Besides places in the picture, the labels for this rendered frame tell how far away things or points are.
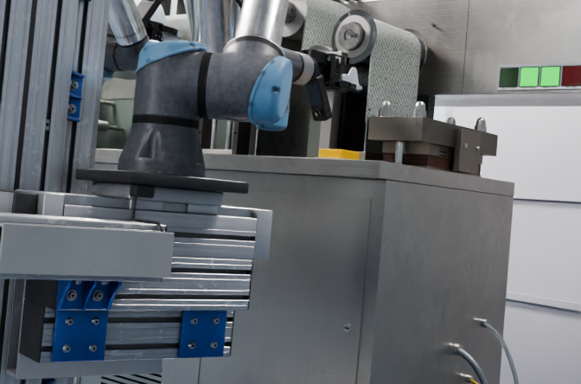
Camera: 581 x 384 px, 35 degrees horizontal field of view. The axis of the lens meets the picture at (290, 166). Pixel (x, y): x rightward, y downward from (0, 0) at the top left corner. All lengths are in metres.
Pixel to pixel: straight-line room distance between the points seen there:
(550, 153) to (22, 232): 3.10
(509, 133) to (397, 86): 1.80
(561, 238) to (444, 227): 1.83
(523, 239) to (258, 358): 2.14
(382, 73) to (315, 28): 0.28
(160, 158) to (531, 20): 1.35
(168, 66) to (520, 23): 1.30
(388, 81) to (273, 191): 0.49
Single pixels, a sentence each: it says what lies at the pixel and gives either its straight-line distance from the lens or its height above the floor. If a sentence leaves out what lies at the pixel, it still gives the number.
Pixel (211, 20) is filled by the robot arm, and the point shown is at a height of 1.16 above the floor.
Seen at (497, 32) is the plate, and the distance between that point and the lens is 2.63.
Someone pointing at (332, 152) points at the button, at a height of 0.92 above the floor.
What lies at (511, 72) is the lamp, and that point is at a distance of 2.58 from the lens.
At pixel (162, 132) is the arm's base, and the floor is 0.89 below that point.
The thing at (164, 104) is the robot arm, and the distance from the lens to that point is 1.54.
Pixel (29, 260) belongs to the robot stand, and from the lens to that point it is 1.31.
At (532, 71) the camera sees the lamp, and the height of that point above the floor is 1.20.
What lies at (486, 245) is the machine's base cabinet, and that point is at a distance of 2.46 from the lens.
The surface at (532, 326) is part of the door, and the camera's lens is 4.15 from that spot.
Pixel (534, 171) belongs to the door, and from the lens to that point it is 4.16.
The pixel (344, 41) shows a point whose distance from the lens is 2.46.
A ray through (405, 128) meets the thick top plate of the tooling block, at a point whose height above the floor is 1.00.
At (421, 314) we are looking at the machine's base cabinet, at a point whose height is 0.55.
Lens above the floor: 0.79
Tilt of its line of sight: 2 degrees up
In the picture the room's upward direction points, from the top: 5 degrees clockwise
